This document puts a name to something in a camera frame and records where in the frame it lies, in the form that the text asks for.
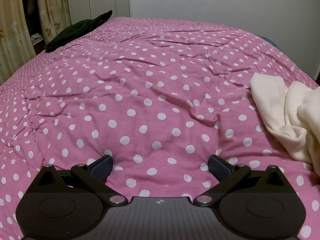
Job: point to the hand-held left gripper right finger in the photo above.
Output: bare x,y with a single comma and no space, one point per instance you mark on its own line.
218,167

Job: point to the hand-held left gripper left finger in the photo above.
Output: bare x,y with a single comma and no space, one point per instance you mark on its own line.
102,167

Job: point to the cream garment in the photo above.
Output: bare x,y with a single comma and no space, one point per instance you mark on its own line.
300,110

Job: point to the pink polka dot blanket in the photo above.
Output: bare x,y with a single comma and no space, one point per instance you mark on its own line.
150,80

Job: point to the blue cloth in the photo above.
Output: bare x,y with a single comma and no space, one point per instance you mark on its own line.
271,42

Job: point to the dark green cloth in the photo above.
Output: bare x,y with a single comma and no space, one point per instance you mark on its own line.
72,31

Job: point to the wide floral beige curtain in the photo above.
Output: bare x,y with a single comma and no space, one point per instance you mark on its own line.
12,30

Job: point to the narrow floral beige curtain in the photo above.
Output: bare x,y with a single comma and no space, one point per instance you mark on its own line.
52,10

